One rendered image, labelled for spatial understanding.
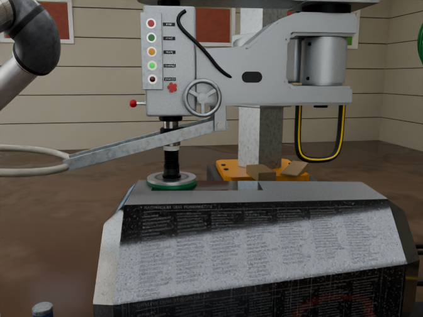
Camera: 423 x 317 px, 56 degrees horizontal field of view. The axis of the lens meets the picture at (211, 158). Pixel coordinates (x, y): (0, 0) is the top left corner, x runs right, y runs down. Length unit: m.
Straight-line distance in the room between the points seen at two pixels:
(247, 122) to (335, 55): 0.81
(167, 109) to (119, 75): 6.05
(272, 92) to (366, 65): 7.39
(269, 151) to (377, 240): 1.02
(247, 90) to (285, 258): 0.67
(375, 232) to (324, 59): 0.71
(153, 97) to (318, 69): 0.68
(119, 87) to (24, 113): 1.72
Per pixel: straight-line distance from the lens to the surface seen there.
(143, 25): 1.60
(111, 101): 7.65
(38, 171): 1.63
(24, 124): 7.90
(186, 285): 1.38
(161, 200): 1.53
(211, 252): 1.41
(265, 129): 2.34
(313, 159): 1.86
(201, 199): 1.53
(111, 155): 1.69
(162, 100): 1.61
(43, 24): 1.15
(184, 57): 1.61
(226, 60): 1.63
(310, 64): 1.77
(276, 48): 1.68
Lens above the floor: 1.32
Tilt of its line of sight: 12 degrees down
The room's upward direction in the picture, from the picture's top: straight up
